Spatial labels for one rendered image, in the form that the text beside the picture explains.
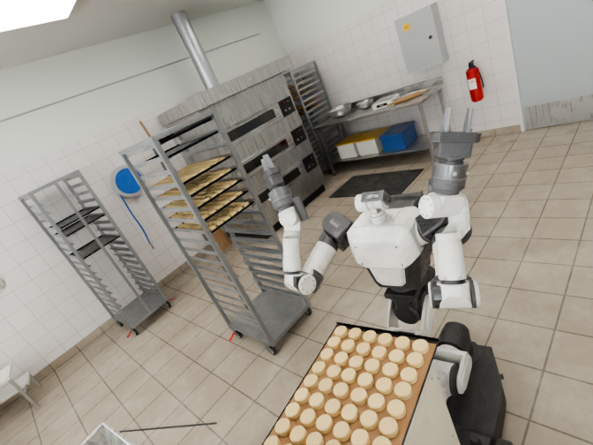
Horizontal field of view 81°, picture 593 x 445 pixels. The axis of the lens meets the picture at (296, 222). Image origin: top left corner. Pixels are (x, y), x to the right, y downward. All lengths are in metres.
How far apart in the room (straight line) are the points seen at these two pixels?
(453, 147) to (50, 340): 4.65
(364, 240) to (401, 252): 0.14
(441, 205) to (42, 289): 4.42
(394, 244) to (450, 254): 0.27
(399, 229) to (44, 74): 4.43
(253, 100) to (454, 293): 4.14
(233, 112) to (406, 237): 3.64
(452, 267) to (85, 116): 4.54
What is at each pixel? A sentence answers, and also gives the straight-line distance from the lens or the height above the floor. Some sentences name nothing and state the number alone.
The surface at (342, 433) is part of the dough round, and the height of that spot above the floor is 0.92.
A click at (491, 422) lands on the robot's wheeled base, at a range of 1.98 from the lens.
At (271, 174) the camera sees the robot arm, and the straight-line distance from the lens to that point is 1.32.
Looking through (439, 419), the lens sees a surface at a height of 0.64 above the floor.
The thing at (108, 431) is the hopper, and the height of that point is 1.31.
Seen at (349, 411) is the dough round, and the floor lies 0.92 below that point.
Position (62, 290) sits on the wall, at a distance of 4.88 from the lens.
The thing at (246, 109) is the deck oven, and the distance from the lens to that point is 4.74.
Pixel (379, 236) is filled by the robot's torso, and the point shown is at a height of 1.21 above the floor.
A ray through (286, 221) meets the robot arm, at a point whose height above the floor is 1.37.
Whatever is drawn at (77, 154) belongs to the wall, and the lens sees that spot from 4.88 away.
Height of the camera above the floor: 1.83
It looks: 22 degrees down
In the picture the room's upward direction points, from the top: 25 degrees counter-clockwise
